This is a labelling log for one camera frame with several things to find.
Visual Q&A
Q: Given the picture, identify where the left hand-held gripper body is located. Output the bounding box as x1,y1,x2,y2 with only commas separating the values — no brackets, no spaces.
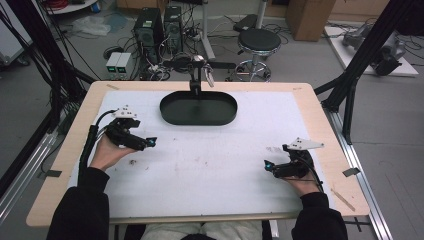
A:
104,104,149,152

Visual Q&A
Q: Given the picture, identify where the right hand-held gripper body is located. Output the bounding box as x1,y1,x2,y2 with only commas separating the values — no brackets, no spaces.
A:
273,137,325,179

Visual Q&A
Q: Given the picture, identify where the black oval tray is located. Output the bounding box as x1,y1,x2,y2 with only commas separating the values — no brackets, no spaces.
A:
159,90,239,127

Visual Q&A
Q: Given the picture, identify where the person's right hand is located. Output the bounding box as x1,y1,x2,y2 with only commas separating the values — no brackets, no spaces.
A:
281,149,322,198

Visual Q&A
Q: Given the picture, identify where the person's left hand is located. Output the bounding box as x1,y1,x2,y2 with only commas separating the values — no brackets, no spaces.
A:
89,133,138,173

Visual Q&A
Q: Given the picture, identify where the thin wooden stick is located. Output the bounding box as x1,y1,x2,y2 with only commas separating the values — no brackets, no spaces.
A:
330,187,356,212

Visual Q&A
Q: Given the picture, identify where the white table mat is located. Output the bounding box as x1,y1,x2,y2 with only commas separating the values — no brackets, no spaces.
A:
68,90,334,219

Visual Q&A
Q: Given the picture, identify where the white power supply box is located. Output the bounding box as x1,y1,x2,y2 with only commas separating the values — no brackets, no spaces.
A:
105,52,122,75
115,52,133,75

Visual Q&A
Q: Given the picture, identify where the black computer tower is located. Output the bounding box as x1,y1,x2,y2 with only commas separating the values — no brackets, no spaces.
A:
163,4,184,55
134,7,165,65

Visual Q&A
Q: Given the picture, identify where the clear plastic bag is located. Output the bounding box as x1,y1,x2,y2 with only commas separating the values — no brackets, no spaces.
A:
70,15,112,37

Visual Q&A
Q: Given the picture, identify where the grey metal stand leg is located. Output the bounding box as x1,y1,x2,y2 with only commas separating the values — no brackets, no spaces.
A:
199,0,217,62

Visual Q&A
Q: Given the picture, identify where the white floor board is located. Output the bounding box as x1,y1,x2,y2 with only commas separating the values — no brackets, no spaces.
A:
324,25,420,78

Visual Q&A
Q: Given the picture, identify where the black round stool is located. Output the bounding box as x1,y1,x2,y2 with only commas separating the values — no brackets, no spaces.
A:
234,28,283,83

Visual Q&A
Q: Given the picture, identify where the cardboard box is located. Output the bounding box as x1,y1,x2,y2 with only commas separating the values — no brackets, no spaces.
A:
285,0,336,42

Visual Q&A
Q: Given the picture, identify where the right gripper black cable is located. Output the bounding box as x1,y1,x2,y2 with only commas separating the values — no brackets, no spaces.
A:
293,155,325,194

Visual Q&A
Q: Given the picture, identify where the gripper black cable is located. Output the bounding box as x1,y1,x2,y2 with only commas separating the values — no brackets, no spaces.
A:
77,109,118,188
293,155,325,194

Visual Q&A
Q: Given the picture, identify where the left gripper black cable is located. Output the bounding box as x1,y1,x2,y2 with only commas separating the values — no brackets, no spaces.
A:
77,109,118,188

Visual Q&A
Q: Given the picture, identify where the aluminium rail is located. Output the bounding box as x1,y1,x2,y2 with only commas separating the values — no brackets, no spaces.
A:
324,108,394,240
0,131,59,223

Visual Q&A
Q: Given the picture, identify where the camera on black stand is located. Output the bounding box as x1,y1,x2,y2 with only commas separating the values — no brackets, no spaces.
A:
162,54,237,98

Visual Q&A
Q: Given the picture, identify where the black frame post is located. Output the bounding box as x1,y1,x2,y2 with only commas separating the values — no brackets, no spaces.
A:
6,0,98,134
314,0,418,145

